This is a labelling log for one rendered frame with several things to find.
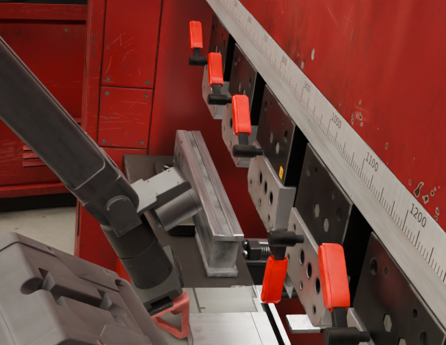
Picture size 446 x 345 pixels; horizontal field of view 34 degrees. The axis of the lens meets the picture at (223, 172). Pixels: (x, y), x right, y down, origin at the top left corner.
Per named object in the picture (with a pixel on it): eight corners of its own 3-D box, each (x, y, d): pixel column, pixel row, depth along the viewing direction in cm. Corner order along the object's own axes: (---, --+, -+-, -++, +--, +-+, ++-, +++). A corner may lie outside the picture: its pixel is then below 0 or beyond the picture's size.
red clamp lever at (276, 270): (256, 297, 87) (269, 227, 83) (288, 297, 88) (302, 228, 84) (259, 307, 86) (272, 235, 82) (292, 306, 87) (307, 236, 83)
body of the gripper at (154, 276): (174, 253, 104) (154, 214, 100) (185, 296, 95) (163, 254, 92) (133, 272, 104) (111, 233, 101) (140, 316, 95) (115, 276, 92)
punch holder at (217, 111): (200, 93, 144) (211, 11, 137) (242, 96, 146) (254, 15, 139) (214, 122, 131) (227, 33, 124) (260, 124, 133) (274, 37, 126)
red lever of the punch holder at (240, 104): (230, 91, 103) (235, 153, 99) (258, 93, 104) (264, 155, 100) (228, 98, 104) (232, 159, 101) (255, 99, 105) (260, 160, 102)
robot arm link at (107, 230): (92, 212, 95) (102, 231, 90) (137, 185, 96) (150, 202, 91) (114, 251, 98) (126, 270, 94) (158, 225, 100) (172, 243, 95)
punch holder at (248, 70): (219, 133, 126) (232, 42, 119) (266, 135, 128) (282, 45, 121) (238, 172, 113) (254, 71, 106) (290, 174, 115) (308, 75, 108)
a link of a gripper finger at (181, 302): (200, 305, 106) (175, 258, 101) (209, 337, 99) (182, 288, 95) (158, 324, 106) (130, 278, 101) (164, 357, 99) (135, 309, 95)
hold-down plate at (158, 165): (152, 172, 177) (154, 161, 176) (174, 172, 179) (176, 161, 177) (168, 236, 151) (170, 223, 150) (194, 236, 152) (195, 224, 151)
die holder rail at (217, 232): (172, 163, 183) (176, 129, 179) (195, 164, 184) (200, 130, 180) (207, 277, 139) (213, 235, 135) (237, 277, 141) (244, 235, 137)
